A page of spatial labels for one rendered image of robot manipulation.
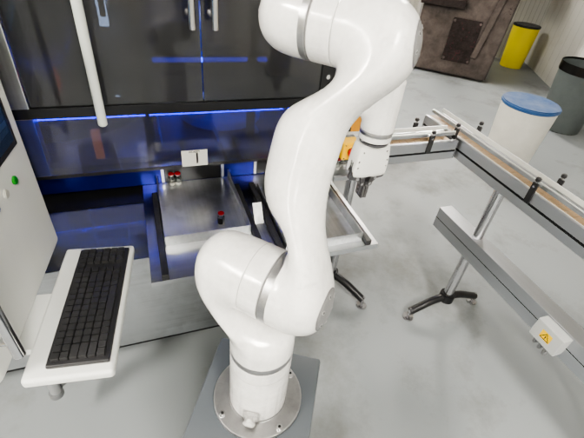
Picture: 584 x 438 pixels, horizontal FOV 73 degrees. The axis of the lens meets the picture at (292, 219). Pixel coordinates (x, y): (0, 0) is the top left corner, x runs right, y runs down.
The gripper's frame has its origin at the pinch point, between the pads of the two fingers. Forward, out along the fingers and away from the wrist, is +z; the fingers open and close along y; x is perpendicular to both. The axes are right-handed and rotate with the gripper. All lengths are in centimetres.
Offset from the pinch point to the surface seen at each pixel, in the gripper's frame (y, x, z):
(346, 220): -5.6, -12.8, 22.1
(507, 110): -239, -163, 58
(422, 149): -62, -50, 20
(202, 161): 38, -39, 10
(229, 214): 32.4, -24.4, 22.1
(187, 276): 50, 0, 22
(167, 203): 52, -34, 22
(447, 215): -84, -43, 56
